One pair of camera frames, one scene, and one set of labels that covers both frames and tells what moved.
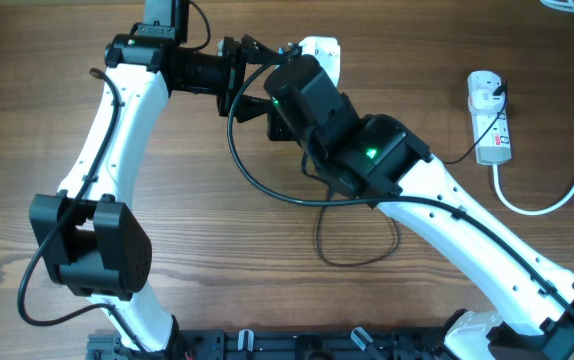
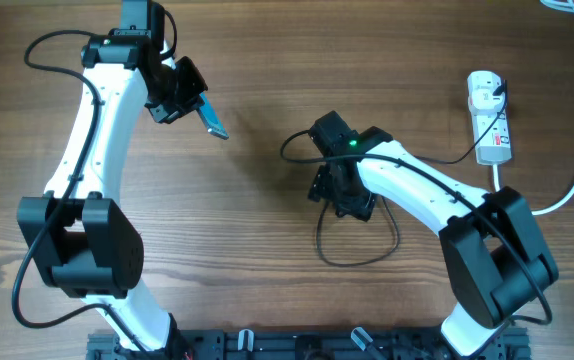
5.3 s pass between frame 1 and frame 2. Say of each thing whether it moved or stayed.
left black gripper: moved
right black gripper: moved
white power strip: stayed
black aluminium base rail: stayed
